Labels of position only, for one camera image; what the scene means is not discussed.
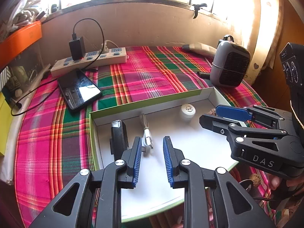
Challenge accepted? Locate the white bottle cap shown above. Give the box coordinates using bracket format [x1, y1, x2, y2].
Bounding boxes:
[179, 104, 196, 121]

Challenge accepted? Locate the white usb cable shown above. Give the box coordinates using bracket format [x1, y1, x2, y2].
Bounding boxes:
[139, 113, 154, 152]

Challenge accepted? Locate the black rectangular device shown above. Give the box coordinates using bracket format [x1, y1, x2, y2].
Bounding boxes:
[110, 120, 129, 161]

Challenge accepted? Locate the right hand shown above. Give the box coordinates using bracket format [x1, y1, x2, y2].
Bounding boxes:
[267, 173, 304, 195]

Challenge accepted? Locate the green white cardboard box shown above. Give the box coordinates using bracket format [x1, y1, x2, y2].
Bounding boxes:
[90, 87, 237, 222]

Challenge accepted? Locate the grey black small heater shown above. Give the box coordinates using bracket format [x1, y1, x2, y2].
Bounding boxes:
[210, 35, 250, 88]

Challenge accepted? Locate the pink green plaid cloth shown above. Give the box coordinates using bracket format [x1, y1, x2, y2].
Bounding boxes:
[14, 45, 274, 228]

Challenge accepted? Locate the yellow box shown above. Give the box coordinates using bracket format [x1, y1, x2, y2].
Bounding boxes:
[0, 93, 12, 157]

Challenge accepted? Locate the beige heart curtain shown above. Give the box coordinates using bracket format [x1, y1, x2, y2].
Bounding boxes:
[244, 0, 284, 85]

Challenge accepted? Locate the black smartphone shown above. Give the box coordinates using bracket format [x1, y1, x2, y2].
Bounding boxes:
[57, 69, 102, 113]

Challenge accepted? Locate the black window latch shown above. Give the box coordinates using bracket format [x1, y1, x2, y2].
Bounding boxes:
[193, 3, 208, 19]

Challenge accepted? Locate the white power strip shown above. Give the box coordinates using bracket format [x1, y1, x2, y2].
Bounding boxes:
[51, 47, 128, 77]

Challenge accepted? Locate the white plug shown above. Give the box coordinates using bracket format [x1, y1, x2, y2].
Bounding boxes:
[101, 40, 118, 54]

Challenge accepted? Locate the clear plastic container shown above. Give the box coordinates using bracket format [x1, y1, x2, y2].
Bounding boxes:
[4, 41, 46, 101]

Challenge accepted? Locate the black charger adapter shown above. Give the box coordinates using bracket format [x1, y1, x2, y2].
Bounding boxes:
[69, 36, 86, 61]

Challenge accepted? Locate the orange box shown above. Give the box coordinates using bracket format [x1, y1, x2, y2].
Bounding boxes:
[0, 21, 42, 70]

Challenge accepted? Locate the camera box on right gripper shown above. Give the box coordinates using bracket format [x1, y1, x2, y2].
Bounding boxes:
[279, 42, 304, 134]

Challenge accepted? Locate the black charger cable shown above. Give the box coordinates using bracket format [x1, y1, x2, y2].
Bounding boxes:
[10, 17, 106, 116]

